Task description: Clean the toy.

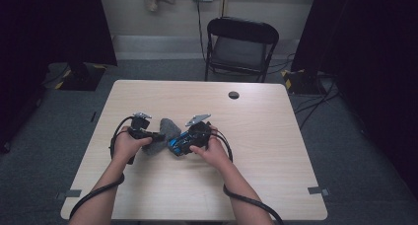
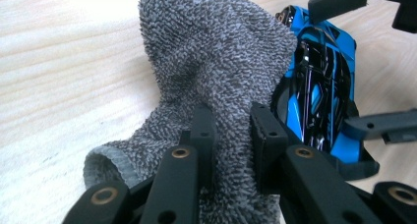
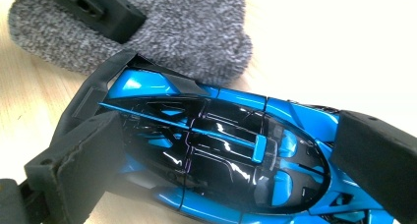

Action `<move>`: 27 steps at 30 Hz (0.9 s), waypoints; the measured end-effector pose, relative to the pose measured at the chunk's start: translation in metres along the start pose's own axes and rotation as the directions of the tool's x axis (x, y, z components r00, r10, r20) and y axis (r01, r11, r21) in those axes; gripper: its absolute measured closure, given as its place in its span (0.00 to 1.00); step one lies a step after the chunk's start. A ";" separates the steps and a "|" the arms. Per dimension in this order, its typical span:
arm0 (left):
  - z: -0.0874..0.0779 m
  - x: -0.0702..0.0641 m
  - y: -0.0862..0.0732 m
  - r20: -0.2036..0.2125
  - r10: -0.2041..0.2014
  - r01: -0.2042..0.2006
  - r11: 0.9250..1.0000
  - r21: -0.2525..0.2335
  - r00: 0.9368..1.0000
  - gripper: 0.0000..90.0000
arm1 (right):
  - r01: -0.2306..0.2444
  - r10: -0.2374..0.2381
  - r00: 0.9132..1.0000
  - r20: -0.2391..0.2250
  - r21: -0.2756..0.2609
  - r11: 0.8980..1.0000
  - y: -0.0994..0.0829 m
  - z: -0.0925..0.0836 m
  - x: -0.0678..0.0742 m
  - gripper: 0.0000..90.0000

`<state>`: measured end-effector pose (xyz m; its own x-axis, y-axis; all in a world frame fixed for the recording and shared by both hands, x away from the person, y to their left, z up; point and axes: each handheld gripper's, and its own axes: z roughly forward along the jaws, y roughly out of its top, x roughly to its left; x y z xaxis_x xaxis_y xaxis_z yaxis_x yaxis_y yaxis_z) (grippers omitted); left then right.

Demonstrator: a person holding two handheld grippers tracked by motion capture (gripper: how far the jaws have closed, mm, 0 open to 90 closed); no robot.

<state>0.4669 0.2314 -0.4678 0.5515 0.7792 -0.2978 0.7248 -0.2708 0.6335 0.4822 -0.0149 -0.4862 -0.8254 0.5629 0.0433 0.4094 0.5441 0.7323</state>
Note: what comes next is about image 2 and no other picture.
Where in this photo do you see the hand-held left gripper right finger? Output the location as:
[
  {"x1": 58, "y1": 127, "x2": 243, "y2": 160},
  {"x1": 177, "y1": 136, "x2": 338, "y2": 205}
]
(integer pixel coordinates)
[{"x1": 250, "y1": 101, "x2": 290, "y2": 196}]

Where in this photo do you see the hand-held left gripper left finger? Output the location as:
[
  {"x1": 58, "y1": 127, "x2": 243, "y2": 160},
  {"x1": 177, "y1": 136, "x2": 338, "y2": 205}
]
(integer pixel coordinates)
[{"x1": 179, "y1": 103, "x2": 217, "y2": 190}]

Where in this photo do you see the blue toy car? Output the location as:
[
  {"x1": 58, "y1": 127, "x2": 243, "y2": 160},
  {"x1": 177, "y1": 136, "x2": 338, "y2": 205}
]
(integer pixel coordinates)
[{"x1": 270, "y1": 5, "x2": 381, "y2": 182}]

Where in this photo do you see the grey terry cloth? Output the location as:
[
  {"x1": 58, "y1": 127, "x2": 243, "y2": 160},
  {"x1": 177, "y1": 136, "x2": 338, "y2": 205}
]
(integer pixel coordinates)
[{"x1": 82, "y1": 0, "x2": 299, "y2": 224}]

